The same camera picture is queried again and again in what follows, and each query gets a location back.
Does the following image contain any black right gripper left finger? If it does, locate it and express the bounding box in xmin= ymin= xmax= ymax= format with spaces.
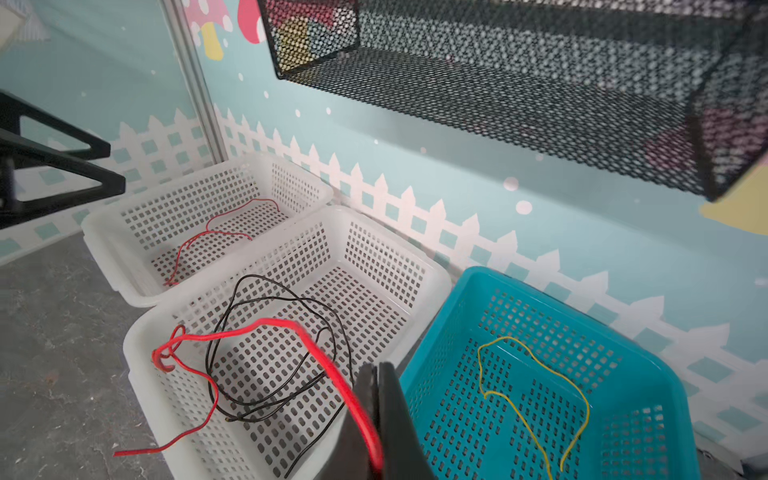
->
xmin=318 ymin=364 xmax=379 ymax=480

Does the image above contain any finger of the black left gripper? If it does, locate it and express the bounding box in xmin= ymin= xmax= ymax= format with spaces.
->
xmin=1 ymin=90 xmax=111 ymax=161
xmin=1 ymin=149 xmax=126 ymax=229

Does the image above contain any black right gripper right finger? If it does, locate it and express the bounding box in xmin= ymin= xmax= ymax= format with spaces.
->
xmin=376 ymin=362 xmax=434 ymax=480

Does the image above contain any black cable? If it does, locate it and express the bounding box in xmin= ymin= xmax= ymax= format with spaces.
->
xmin=204 ymin=274 xmax=355 ymax=480

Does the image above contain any yellow cable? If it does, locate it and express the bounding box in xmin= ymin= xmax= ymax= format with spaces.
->
xmin=476 ymin=335 xmax=592 ymax=480

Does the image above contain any red cable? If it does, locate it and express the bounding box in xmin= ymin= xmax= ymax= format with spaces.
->
xmin=163 ymin=197 xmax=281 ymax=288
xmin=112 ymin=317 xmax=385 ymax=475

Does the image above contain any middle white plastic basket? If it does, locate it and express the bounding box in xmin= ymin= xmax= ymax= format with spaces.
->
xmin=123 ymin=207 xmax=451 ymax=479

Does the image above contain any white plastic basket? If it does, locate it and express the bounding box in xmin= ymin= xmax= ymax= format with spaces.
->
xmin=123 ymin=207 xmax=451 ymax=479
xmin=81 ymin=152 xmax=333 ymax=308

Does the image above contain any teal plastic basket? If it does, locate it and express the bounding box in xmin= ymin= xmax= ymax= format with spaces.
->
xmin=401 ymin=267 xmax=700 ymax=479

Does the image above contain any left white plastic basket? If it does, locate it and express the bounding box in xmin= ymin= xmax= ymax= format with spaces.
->
xmin=81 ymin=152 xmax=333 ymax=308

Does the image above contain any black wire mesh wall basket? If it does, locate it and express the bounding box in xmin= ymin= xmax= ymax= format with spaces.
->
xmin=259 ymin=1 xmax=767 ymax=201

